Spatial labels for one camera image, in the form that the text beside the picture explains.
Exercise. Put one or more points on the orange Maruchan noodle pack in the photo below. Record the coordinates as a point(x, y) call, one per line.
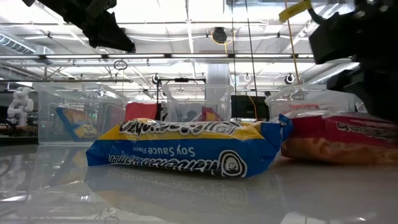
point(306, 106)

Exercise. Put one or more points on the red rectangular panel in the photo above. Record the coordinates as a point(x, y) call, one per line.
point(141, 111)

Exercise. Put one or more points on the black computer monitor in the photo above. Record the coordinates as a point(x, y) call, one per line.
point(245, 107)

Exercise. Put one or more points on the blue yellow Maruchan noodle pack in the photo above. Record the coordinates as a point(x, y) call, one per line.
point(186, 149)
point(77, 124)

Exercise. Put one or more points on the long ceiling light strip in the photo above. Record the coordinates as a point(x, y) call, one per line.
point(199, 56)

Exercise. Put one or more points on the clear plastic bin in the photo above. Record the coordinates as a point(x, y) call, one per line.
point(49, 99)
point(311, 99)
point(180, 105)

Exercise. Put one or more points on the maroon Maruchan noodle pack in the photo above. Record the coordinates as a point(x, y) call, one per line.
point(335, 137)
point(208, 115)

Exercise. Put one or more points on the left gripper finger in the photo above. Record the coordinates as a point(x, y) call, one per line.
point(109, 34)

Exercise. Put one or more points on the white robot figure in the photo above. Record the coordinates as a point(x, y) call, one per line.
point(20, 104)

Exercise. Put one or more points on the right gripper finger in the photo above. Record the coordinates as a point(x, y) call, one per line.
point(379, 90)

